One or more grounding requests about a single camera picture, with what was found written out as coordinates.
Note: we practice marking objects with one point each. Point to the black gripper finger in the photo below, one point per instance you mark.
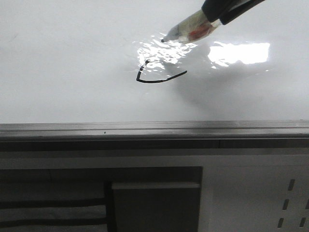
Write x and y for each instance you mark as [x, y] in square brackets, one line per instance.
[237, 10]
[214, 9]

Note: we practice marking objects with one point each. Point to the taped whiteboard marker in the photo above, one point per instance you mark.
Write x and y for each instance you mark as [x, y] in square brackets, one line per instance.
[193, 28]

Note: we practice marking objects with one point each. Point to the grey metal whiteboard tray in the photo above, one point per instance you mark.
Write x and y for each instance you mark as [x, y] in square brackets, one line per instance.
[154, 135]

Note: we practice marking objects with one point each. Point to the white whiteboard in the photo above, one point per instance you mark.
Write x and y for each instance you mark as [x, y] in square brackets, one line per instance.
[103, 61]

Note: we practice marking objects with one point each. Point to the white perforated metal panel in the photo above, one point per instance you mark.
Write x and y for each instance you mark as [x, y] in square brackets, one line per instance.
[256, 194]

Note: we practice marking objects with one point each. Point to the dark grey cabinet panel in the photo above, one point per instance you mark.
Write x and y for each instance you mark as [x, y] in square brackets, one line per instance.
[154, 207]

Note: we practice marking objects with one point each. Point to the dark slatted frame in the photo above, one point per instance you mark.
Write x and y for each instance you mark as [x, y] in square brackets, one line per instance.
[73, 200]

